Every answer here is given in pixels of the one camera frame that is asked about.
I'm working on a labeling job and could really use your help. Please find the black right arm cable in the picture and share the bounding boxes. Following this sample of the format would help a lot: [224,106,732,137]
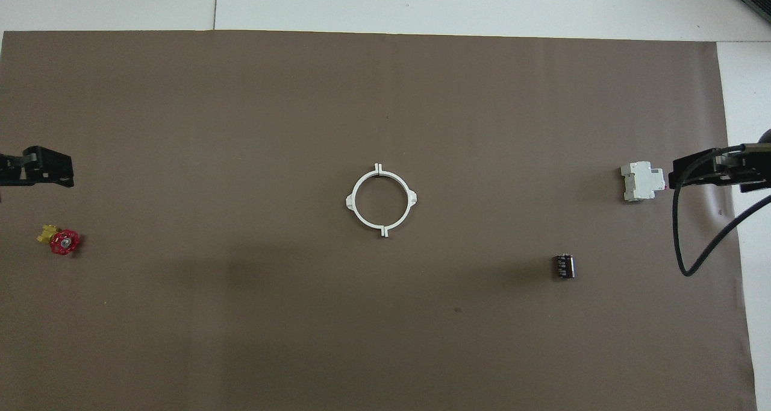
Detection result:
[673,146,771,278]

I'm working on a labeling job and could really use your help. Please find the white circuit breaker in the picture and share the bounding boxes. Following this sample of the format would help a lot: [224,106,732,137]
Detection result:
[620,161,667,203]

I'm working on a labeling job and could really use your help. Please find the red handwheel yellow valve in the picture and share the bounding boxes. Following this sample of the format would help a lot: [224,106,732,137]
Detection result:
[37,223,81,257]

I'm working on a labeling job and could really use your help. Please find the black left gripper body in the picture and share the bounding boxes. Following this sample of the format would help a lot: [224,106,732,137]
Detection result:
[0,153,26,187]

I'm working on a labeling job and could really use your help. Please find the black cylindrical capacitor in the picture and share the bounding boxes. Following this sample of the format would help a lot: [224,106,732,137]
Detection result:
[552,253,576,280]

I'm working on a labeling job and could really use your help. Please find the white half pipe clamp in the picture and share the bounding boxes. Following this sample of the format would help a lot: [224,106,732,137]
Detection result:
[345,163,382,239]
[381,163,419,239]

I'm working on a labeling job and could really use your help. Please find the brown paper mat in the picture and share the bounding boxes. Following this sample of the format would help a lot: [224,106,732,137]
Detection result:
[0,30,758,411]

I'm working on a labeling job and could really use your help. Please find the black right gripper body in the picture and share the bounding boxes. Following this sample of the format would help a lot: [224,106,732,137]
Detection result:
[722,128,771,193]

